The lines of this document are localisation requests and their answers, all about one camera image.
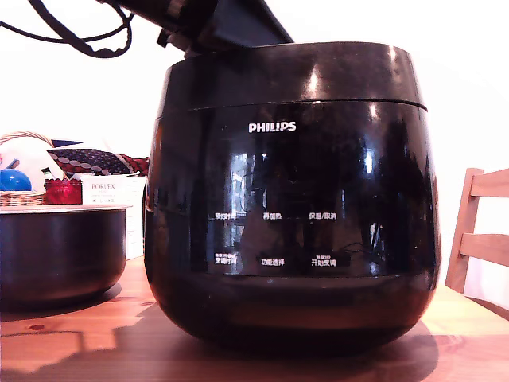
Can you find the black rice cooker lid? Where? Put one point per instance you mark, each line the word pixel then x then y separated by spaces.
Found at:
pixel 286 75

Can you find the black Philips rice cooker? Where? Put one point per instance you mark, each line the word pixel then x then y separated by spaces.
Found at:
pixel 286 238

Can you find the dark patterned cloth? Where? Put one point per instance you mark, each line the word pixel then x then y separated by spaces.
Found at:
pixel 94 161

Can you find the white Porlex box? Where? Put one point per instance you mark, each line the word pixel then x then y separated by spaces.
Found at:
pixel 103 191

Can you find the tall white carton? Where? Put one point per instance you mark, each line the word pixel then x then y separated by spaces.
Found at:
pixel 134 223

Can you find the white soft toy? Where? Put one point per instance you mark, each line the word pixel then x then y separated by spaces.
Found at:
pixel 27 157

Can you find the red glass jar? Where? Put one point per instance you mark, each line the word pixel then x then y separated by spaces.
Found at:
pixel 60 193

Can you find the blue ball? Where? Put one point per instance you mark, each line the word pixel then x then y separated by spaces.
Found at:
pixel 13 180

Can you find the woven wicker basket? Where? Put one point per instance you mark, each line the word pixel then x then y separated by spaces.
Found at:
pixel 20 197

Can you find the black inner cooking pot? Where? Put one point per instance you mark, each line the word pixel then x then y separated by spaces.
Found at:
pixel 59 254

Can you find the wooden chair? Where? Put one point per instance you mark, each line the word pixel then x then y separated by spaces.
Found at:
pixel 465 238

